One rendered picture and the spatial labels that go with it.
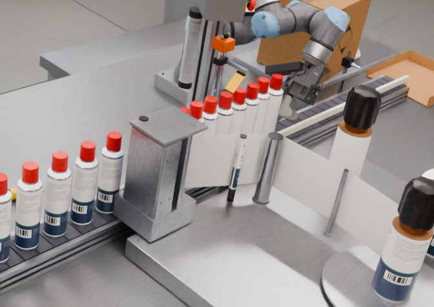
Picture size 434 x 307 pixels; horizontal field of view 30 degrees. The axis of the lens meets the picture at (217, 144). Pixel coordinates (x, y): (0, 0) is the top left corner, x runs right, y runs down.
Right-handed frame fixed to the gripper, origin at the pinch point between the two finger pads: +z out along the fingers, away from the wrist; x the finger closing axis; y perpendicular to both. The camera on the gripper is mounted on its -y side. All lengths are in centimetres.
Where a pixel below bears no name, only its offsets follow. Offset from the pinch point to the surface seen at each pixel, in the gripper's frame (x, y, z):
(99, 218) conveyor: -54, 2, 37
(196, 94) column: -20.6, -13.5, 3.6
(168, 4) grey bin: 176, -196, -19
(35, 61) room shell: 113, -210, 42
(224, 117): -27.5, 2.5, 4.7
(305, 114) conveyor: 19.8, -1.9, -5.1
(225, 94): -29.1, 0.5, -0.7
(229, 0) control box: -44.9, -0.8, -21.1
